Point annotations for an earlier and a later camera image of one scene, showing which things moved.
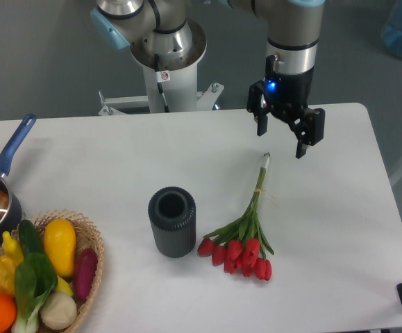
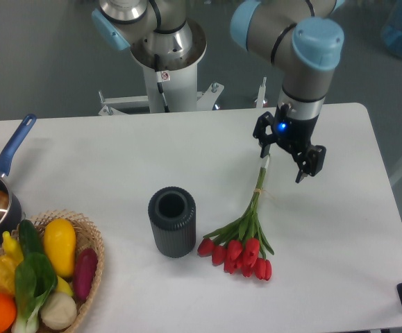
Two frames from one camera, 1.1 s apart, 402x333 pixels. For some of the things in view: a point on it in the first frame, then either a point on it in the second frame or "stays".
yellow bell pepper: x=0 y=272 stays
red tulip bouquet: x=239 y=246 stays
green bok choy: x=35 y=280 stays
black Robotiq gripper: x=288 y=94 → x=293 y=134
